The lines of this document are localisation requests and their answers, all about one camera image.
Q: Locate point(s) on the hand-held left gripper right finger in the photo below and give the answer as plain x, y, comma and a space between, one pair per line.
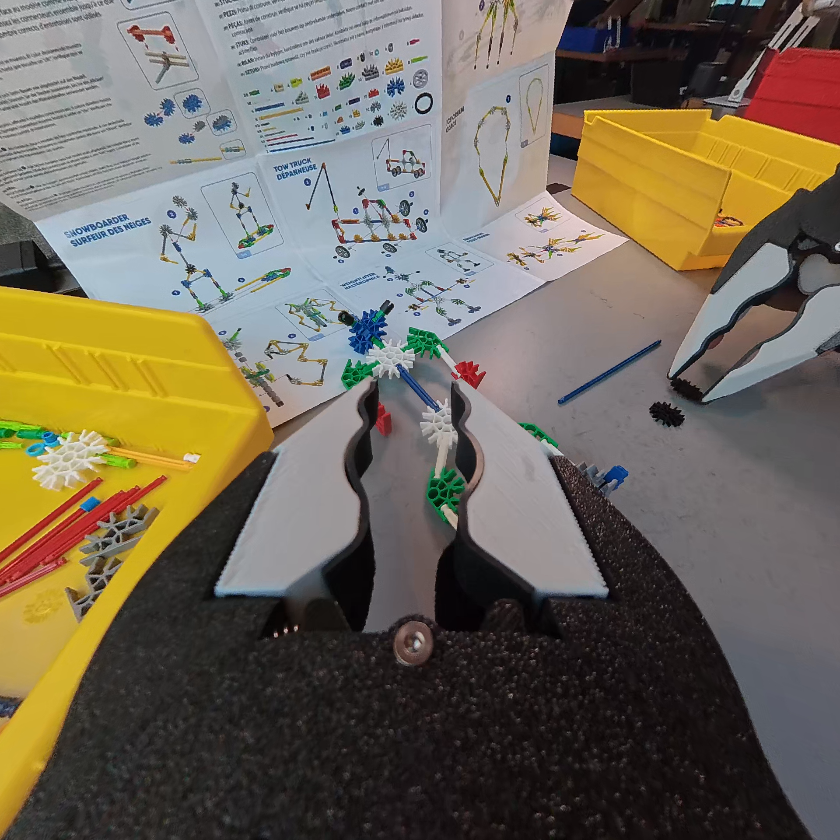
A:
525, 518

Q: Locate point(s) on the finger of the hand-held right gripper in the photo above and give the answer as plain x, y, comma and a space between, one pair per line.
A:
800, 334
741, 289

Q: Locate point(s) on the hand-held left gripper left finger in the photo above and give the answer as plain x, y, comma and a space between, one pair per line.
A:
289, 518

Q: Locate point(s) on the pile of small construction parts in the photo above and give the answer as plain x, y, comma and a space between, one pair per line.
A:
728, 220

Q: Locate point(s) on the yellow bin with dark parts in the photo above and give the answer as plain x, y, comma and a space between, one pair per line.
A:
643, 190

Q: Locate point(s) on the thin blue rod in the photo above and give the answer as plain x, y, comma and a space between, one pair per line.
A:
610, 372

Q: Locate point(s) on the colourful construction toy figure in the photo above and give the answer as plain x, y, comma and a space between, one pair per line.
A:
364, 331

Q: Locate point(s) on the red storage bin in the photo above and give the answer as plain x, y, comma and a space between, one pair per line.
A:
800, 98

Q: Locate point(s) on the yellow rod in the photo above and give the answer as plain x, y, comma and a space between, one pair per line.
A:
157, 457

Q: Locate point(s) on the white metal stand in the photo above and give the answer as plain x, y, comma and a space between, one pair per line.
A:
754, 72

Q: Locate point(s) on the grey connector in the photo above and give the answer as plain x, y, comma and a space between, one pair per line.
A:
105, 551
88, 590
128, 525

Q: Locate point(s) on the loose white snowflake connector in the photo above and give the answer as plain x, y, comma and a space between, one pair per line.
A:
69, 458

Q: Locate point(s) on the bundle of red rods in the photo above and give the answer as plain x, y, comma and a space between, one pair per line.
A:
59, 535

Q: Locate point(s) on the wooden table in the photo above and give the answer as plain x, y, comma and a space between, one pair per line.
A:
565, 124

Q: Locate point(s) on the wooden shelf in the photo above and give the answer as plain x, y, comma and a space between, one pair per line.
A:
610, 55

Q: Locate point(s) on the yellow bin with red rods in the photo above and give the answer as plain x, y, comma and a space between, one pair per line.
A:
98, 341

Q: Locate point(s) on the blue storage bin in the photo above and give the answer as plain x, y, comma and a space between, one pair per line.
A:
584, 39

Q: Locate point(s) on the green short rod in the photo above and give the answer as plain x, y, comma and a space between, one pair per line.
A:
26, 430

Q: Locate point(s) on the folded paper instruction sheet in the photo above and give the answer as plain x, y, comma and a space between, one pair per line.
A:
295, 229

